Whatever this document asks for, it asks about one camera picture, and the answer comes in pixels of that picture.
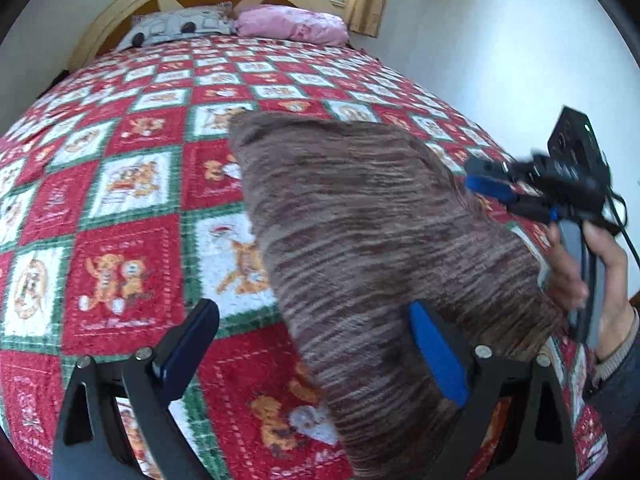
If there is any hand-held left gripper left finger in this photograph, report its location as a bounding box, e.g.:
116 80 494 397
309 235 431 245
50 298 221 480

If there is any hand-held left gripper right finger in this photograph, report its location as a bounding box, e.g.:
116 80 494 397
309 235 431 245
409 299 581 480

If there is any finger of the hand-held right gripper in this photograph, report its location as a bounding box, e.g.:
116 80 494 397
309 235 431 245
465 156 546 182
465 174 560 223

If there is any brown knitted sweater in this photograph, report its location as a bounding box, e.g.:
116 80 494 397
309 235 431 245
227 110 567 480

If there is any person's right forearm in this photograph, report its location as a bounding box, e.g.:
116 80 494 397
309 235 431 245
585 307 640 403

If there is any person's right hand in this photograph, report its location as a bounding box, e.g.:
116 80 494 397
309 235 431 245
541 221 640 362

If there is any red checkered printed blanket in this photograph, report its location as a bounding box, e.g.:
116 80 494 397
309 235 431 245
0 34 612 480

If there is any pink pillow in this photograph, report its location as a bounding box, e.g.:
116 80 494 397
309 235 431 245
234 4 349 47

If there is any grey patterned pillow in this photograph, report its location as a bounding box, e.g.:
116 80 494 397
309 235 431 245
116 2 237 52

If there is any black cable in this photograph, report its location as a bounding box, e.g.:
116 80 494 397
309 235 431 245
597 185 640 263

